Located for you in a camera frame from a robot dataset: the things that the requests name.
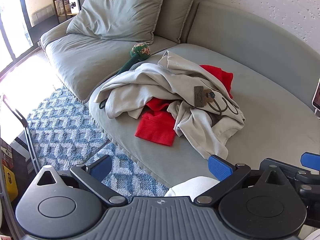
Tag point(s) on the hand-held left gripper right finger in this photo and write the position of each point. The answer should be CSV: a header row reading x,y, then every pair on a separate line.
x,y
220,168

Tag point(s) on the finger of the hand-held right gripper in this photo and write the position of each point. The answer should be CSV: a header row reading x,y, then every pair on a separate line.
x,y
310,159
290,170

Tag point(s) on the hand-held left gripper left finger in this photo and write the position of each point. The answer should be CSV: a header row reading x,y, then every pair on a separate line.
x,y
101,168

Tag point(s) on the red garment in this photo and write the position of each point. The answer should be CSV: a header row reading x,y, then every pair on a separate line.
x,y
156,127

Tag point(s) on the cream t-shirt brown script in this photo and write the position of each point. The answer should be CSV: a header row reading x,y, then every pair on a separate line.
x,y
155,85

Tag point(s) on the blue white patterned rug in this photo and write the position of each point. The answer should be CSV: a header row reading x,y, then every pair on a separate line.
x,y
62,130

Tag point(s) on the white smartphone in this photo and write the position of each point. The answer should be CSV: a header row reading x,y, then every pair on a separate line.
x,y
317,95

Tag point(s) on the brown hang tag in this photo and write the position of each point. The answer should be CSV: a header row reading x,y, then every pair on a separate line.
x,y
200,96

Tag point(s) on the black metal stand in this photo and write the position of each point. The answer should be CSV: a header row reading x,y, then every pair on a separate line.
x,y
27,135

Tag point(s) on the grey sofa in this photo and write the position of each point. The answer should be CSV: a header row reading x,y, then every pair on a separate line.
x,y
262,80

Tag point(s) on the yellow object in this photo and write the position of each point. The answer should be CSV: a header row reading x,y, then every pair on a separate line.
x,y
10,185

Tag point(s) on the green floral massage hammer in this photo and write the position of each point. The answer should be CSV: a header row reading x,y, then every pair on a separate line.
x,y
140,51

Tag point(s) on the large grey-green back cushion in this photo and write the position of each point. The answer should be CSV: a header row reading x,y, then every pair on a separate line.
x,y
120,12

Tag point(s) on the narrow grey-green back cushion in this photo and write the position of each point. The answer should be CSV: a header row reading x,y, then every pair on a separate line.
x,y
180,7

